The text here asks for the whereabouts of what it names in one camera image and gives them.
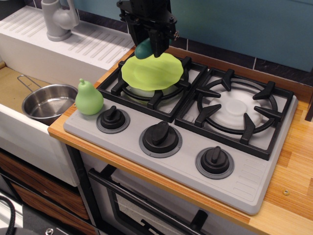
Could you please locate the dark green toy cucumber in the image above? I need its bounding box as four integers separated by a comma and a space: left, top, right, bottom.
134, 38, 154, 59

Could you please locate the black right burner grate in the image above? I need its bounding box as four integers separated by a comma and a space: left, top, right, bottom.
175, 69, 294, 160

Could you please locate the grey toy faucet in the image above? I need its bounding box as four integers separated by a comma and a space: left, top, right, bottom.
41, 0, 79, 42

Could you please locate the black stove knob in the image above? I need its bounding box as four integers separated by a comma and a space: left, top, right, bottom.
139, 121, 182, 158
196, 146, 235, 180
96, 105, 130, 134

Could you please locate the wood grain drawer front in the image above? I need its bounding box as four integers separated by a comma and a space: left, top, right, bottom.
0, 149, 96, 235

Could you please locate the black left burner grate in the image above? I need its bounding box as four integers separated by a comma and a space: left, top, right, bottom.
98, 54, 208, 122

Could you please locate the white right burner cap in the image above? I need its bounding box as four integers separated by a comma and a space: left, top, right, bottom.
202, 84, 271, 130

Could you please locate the grey toy stove top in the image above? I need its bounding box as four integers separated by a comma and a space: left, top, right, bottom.
63, 66, 299, 216

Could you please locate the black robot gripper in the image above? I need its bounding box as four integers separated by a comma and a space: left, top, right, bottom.
116, 0, 178, 58

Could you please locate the light green toy pear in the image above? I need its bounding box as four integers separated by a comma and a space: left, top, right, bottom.
75, 78, 104, 115

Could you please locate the black left stove knob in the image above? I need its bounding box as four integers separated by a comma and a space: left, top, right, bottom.
96, 105, 130, 134

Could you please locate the black right stove knob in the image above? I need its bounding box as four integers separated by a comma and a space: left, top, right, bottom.
196, 146, 235, 180

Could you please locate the toy oven door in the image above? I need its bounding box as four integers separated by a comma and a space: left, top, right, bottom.
82, 153, 252, 235

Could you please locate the black braided cable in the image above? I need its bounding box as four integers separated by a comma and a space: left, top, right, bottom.
0, 195, 16, 235

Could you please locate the white burner cap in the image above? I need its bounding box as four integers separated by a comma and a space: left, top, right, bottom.
202, 84, 271, 130
121, 86, 184, 112

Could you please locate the white left burner cap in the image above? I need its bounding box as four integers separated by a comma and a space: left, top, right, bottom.
121, 86, 184, 112

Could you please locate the light green plastic plate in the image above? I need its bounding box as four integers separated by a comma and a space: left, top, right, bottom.
121, 53, 184, 91

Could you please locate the black middle stove knob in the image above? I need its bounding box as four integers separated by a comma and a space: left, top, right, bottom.
139, 121, 182, 158

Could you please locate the small stainless steel pot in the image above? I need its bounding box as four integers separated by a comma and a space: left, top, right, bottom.
22, 84, 78, 126

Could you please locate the black burner grate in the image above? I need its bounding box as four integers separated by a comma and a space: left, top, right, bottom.
98, 54, 208, 122
175, 69, 294, 160

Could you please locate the black oven door handle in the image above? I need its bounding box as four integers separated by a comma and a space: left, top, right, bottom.
88, 169, 208, 235

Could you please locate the white toy sink unit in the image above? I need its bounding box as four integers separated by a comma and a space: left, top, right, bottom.
0, 6, 134, 187

